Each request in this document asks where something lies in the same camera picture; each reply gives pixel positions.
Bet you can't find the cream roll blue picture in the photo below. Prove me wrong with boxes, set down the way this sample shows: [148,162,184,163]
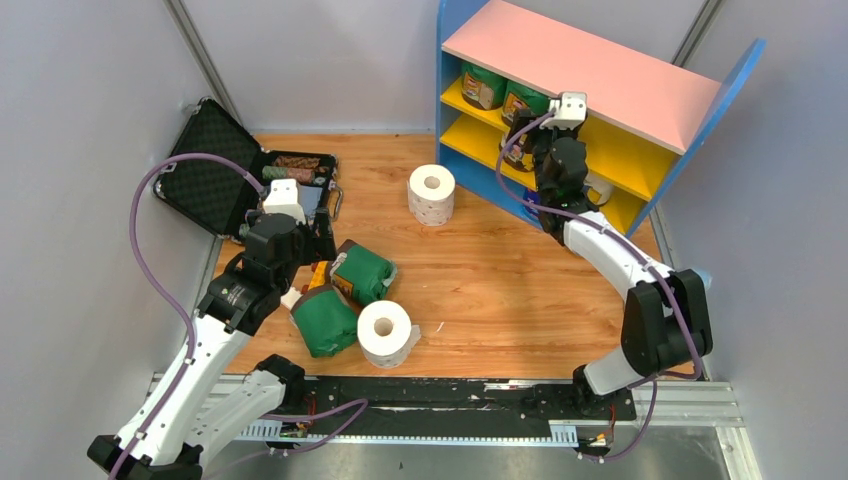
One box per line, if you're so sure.
[504,134,535,172]

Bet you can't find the blue Tempo tissue pack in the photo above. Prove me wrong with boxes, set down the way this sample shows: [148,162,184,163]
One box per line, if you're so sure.
[522,189,539,222]

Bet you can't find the plain green roll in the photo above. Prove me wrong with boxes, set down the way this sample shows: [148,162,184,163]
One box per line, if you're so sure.
[460,61,508,111]

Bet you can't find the cream roll brown band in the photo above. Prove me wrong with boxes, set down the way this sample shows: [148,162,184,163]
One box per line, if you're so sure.
[584,172,615,206]

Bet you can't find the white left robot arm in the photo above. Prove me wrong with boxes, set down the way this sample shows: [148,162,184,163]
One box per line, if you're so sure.
[87,208,336,479]

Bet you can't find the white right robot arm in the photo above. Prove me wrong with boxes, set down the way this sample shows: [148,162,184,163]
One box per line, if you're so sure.
[504,109,714,418]

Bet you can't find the blue shelf with coloured boards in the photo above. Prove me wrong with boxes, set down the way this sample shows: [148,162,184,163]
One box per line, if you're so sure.
[436,1,766,235]

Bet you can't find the white toy brick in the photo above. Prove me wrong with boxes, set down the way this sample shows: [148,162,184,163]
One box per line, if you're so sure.
[280,287,302,311]

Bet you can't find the green wrapped roll brown band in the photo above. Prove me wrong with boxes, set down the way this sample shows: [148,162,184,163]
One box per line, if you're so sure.
[325,239,398,307]

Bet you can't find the blue playing card deck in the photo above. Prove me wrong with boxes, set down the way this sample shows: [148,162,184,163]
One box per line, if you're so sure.
[298,184,323,218]

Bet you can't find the white paper towel roll front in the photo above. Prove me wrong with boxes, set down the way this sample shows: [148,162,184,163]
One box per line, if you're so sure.
[357,300,421,369]

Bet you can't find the black poker chip case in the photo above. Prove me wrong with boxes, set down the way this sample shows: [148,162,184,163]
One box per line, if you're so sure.
[153,97,343,242]

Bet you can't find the plain white paper towel roll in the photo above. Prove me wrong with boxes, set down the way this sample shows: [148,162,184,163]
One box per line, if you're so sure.
[407,164,456,227]

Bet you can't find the clear plastic bag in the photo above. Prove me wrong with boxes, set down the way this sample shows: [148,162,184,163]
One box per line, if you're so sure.
[694,268,713,291]

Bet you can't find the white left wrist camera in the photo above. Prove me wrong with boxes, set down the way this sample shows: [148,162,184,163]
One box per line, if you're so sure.
[262,178,307,224]

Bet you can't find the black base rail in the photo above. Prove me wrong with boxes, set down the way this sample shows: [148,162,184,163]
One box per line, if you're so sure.
[271,375,637,441]

